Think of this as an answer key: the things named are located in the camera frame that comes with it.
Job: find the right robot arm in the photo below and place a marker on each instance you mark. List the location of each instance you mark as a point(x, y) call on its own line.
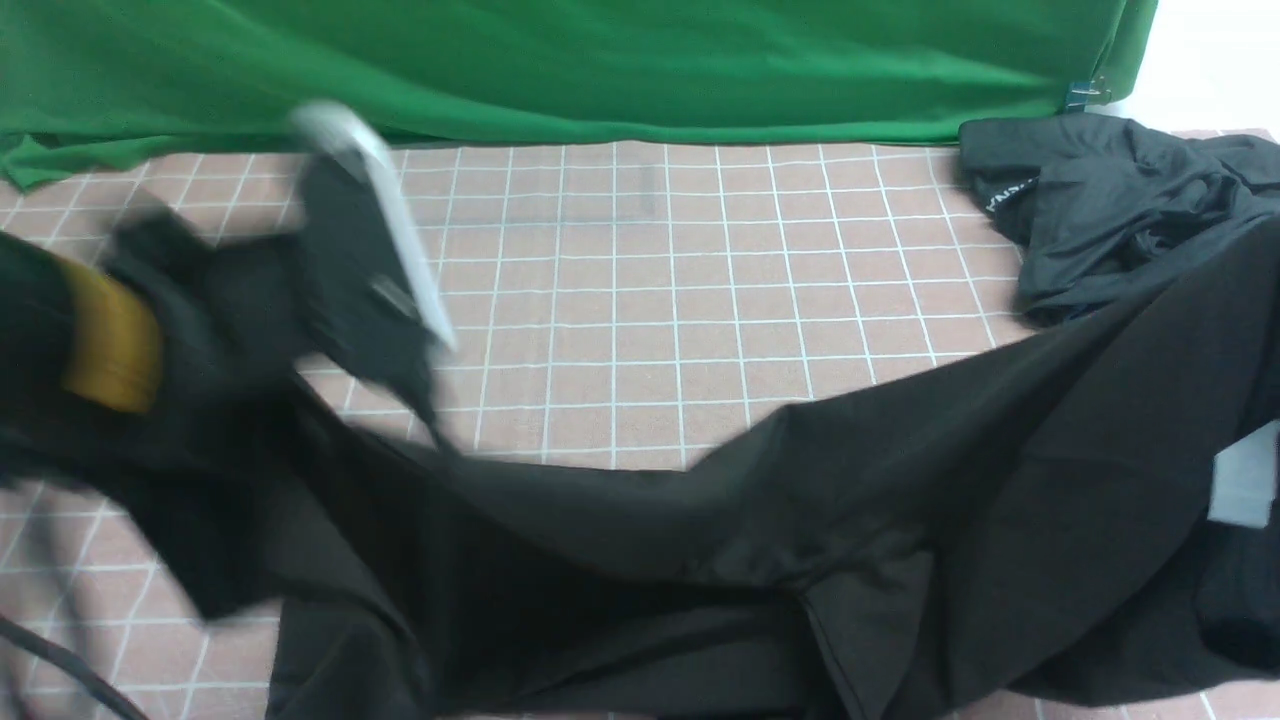
point(1244, 480)

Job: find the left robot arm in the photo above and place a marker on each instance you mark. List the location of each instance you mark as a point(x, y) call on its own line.
point(156, 355)

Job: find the green backdrop cloth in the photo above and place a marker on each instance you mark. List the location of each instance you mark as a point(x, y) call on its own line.
point(108, 84)

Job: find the pink grid tablecloth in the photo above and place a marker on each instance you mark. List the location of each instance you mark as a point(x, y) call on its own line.
point(616, 306)

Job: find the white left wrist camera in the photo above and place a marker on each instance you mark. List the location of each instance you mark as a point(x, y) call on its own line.
point(336, 132)

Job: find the dark teal garment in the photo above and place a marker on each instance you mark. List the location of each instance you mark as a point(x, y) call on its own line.
point(1104, 208)

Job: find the metal backdrop clip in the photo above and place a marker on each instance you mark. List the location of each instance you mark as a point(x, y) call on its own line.
point(1083, 95)

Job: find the dark gray long-sleeved shirt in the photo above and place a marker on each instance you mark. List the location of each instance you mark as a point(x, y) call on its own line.
point(1032, 519)

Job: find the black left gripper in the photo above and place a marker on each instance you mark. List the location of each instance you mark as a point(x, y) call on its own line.
point(236, 318)

